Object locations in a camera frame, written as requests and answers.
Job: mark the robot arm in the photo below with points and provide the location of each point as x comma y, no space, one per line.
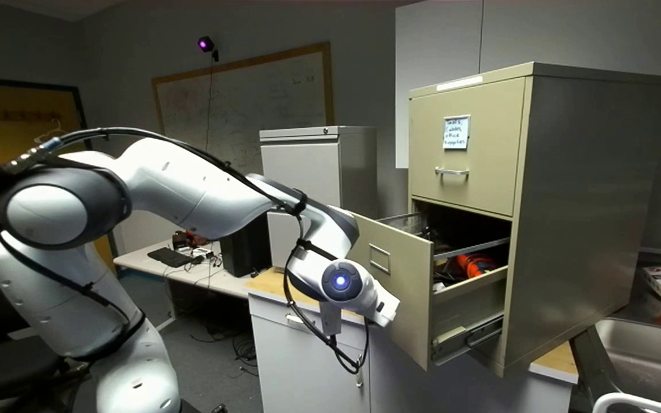
152,183

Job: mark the grey file cabinet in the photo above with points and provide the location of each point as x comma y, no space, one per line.
302,166

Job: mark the open beige cabinet drawer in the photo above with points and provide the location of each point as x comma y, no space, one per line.
405,310

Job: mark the closed beige cabinet drawer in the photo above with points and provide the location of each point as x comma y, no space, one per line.
479,183

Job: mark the beige metal file cabinet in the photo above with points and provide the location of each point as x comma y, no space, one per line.
583,218

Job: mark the black computer tower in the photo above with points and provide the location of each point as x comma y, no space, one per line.
245,249

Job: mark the white paper note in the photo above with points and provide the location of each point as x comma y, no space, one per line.
456,133

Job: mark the orange tool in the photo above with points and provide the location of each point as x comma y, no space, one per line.
475,264

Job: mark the black keyboard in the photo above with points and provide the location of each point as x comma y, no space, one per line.
168,257

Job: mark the white desk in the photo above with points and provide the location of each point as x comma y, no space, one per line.
147,261

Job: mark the steel sink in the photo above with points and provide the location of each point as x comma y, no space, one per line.
646,355

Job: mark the black office chair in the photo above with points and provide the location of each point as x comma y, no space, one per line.
3,367

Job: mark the whiteboard with wooden frame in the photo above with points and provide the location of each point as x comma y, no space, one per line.
250,103

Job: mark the white wall cabinet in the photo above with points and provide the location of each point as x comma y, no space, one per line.
439,57

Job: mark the camera on mount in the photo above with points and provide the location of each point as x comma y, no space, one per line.
206,44

